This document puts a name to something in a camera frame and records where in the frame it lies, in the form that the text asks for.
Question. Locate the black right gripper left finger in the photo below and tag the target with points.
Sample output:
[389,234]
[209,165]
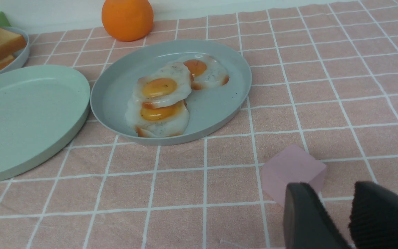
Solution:
[306,223]

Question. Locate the mint green plate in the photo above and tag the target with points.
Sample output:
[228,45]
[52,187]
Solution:
[42,108]

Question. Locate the fried egg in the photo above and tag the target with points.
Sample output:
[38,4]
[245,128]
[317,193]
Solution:
[162,122]
[206,72]
[165,87]

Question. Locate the orange fruit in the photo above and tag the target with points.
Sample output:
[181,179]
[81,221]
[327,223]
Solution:
[127,20]

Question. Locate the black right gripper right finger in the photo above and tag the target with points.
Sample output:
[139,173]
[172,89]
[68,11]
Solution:
[374,217]

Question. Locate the pink foam block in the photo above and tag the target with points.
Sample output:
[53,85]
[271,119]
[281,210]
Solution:
[291,165]

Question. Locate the grey-blue egg plate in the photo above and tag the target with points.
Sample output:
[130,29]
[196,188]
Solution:
[209,109]

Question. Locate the grey-blue bread plate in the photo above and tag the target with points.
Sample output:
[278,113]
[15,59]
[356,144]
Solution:
[21,55]

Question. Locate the green block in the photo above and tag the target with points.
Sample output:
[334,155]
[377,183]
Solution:
[4,22]

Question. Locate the pink checkered tablecloth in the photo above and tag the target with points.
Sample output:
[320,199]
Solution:
[325,77]

